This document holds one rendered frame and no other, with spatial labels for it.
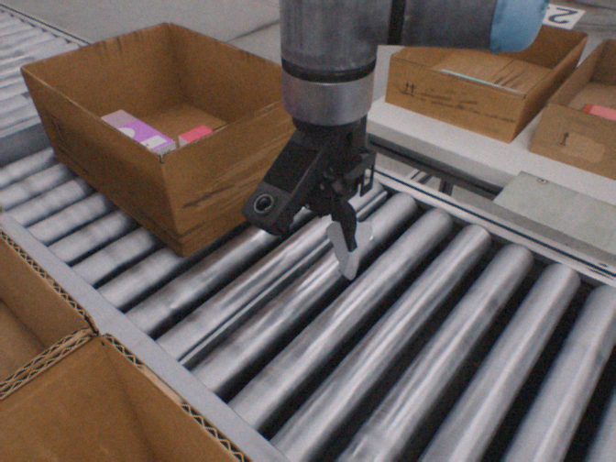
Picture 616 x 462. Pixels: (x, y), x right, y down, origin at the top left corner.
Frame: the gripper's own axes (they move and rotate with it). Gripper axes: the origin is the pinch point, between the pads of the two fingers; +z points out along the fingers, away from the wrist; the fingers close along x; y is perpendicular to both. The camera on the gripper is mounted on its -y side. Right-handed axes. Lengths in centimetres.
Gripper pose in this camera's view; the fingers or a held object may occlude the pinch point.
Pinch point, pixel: (312, 258)
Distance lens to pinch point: 61.0
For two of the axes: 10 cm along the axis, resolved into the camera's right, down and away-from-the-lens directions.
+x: -7.7, -4.3, 4.8
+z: 0.0, 7.4, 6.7
